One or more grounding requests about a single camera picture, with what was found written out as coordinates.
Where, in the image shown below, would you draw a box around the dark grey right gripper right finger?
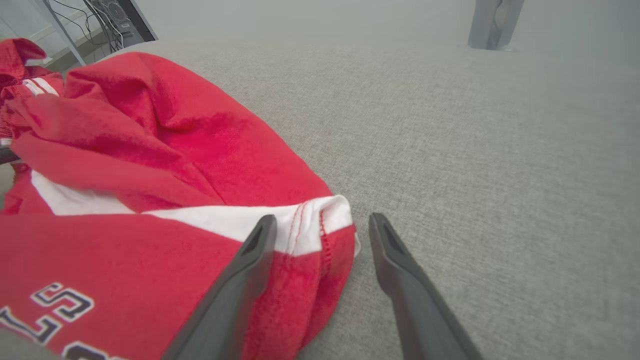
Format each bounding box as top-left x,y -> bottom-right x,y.
368,213 -> 483,360

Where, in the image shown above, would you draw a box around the slim grey partition frame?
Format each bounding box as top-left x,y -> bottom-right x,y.
30,0 -> 90,67

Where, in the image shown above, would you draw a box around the black computer tower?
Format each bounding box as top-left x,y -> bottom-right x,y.
90,0 -> 159,50

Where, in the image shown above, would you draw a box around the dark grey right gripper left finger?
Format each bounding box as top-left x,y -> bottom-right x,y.
161,215 -> 278,360

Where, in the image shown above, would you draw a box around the grey double partition post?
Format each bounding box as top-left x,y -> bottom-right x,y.
467,0 -> 526,52

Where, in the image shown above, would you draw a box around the red shorts with white band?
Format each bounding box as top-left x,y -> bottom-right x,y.
0,51 -> 361,360

